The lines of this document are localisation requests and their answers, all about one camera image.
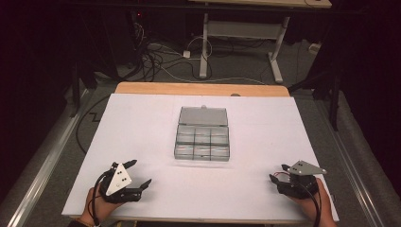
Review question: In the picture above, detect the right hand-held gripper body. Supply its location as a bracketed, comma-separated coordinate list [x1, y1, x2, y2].
[277, 160, 328, 201]

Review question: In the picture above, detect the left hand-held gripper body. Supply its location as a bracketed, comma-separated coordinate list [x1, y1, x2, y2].
[98, 163, 143, 204]

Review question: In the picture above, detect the clear plastic compartment box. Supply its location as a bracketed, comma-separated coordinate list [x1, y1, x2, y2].
[173, 105, 231, 163]

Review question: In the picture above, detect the person's left hand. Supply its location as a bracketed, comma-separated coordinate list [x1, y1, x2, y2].
[78, 185, 125, 225]

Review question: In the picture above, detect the person's right hand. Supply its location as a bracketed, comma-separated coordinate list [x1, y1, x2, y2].
[288, 178, 338, 226]

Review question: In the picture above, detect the white board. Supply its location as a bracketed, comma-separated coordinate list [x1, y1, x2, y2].
[61, 93, 340, 223]

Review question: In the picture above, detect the black metal stand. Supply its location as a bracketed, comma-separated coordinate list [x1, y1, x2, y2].
[69, 60, 99, 118]
[288, 62, 345, 132]

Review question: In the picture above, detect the small white box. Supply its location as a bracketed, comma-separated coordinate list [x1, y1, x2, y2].
[308, 42, 323, 55]

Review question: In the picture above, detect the white-framed desk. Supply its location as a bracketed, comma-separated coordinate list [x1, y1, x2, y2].
[188, 0, 333, 85]

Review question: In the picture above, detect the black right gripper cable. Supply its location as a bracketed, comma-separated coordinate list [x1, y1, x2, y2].
[297, 183, 323, 227]

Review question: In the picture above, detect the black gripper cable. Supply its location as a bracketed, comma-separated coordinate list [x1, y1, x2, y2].
[297, 183, 323, 227]
[90, 170, 112, 227]

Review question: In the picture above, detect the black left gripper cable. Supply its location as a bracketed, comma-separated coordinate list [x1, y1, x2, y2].
[90, 170, 112, 227]

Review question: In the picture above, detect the aluminium rail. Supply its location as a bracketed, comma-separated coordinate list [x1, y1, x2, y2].
[317, 99, 386, 227]
[6, 89, 90, 227]

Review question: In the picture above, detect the long black floor cable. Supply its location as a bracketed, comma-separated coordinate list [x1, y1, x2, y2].
[75, 94, 112, 155]

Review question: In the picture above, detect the tangle of black cables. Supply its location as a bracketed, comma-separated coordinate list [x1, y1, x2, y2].
[126, 18, 203, 83]

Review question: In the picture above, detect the white cable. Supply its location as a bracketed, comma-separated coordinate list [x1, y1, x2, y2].
[157, 35, 267, 86]

